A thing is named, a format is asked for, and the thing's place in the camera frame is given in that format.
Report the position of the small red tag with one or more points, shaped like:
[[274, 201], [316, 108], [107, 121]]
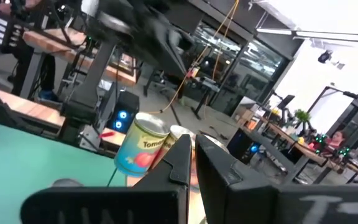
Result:
[[107, 134]]

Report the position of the pineapple label tin can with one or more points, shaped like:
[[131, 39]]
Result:
[[166, 146]]

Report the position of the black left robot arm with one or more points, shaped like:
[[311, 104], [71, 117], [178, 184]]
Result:
[[85, 87]]

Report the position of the black computer blue light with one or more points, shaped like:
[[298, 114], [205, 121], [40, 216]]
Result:
[[129, 102], [238, 146]]

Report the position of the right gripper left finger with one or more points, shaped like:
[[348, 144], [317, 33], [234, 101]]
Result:
[[120, 205]]

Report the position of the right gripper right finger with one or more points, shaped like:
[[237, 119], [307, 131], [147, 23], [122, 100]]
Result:
[[259, 205]]

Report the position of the background small plant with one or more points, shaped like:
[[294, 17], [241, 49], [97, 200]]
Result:
[[302, 115]]

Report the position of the background wooden desk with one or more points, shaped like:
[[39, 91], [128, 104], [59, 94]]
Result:
[[309, 154], [57, 43]]

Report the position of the tomatoes label tin can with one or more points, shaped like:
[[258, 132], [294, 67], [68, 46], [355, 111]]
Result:
[[138, 149]]

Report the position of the black ceiling spotlight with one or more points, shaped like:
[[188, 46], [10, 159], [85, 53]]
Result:
[[325, 56]]

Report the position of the overhead light bar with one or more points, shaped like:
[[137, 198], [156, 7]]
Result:
[[328, 35]]

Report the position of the black control box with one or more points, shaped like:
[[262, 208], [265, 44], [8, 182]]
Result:
[[6, 31]]

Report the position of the grey metal bracket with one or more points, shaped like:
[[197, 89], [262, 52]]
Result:
[[89, 140]]

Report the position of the green table mat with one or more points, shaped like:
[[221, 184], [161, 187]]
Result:
[[26, 161]]

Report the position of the person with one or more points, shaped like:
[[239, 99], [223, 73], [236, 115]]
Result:
[[26, 62], [336, 141]]

